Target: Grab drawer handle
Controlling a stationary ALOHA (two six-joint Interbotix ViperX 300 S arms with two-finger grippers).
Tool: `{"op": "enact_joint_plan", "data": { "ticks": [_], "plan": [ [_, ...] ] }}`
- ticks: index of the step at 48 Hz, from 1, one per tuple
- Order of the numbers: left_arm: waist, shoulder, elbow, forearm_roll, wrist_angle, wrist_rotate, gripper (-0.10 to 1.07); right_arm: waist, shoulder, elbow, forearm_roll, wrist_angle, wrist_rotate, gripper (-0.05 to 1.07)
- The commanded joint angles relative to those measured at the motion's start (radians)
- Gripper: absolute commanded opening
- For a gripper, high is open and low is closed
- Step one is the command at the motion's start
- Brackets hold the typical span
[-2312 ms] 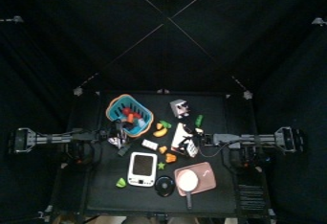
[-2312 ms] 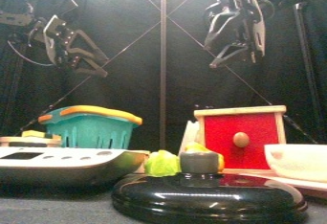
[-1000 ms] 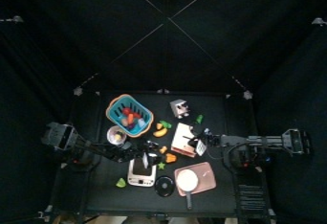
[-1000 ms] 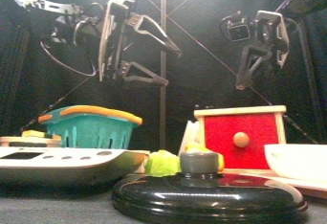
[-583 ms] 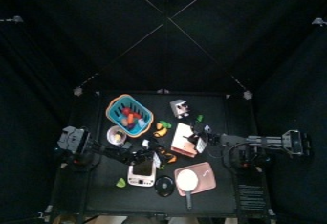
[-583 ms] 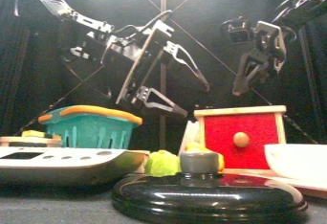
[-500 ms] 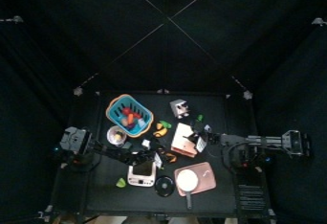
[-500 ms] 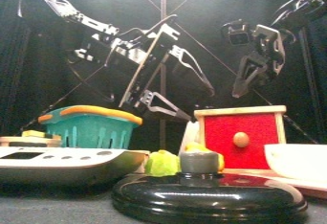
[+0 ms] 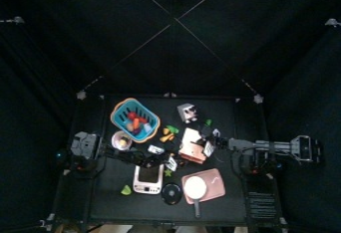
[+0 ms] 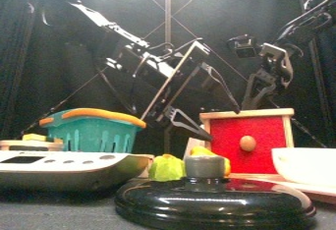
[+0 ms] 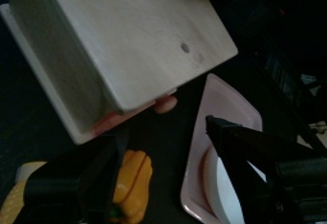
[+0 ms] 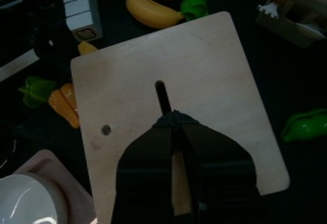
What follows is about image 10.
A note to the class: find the green toy pepper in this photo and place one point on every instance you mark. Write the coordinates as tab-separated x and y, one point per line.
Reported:
165	168

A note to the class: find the small yellow block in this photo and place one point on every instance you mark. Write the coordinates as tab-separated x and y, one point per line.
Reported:
33	137

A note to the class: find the light wooden tray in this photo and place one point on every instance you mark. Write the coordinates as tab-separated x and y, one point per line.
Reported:
30	144

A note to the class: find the teal plastic basket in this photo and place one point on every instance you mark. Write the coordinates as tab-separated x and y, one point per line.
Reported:
92	137

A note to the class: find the yellow toy bell pepper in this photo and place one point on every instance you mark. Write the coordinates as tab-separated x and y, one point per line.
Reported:
198	151

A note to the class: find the red drawer with wooden knob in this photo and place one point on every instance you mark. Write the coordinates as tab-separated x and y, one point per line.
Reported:
262	132

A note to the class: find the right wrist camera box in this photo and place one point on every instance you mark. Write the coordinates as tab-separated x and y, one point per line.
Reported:
242	46

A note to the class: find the wooden box with slot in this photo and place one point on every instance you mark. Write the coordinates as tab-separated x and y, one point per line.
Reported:
244	113

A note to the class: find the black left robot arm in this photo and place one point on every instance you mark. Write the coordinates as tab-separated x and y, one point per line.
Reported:
100	21

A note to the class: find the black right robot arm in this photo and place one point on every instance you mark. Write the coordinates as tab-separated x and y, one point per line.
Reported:
305	17

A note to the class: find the white toy appliance with buttons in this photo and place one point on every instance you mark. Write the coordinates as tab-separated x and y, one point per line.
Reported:
65	171

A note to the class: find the vertical metal frame pole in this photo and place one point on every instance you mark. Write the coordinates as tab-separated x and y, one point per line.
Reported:
168	8

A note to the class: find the black pot lid grey knob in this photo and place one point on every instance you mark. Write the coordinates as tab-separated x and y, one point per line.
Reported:
209	204

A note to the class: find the white bowl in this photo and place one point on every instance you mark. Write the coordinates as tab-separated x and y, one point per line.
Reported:
305	165

